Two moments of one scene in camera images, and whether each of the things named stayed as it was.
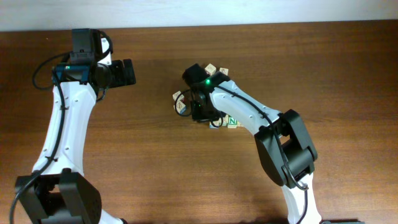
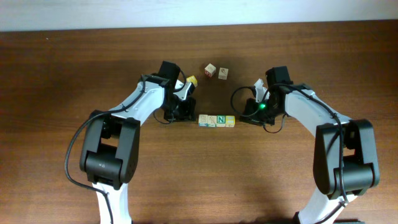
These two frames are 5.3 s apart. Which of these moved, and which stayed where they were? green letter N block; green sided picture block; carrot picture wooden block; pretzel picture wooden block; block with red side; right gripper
Moved: right gripper; pretzel picture wooden block; green letter N block
Stayed: block with red side; carrot picture wooden block; green sided picture block
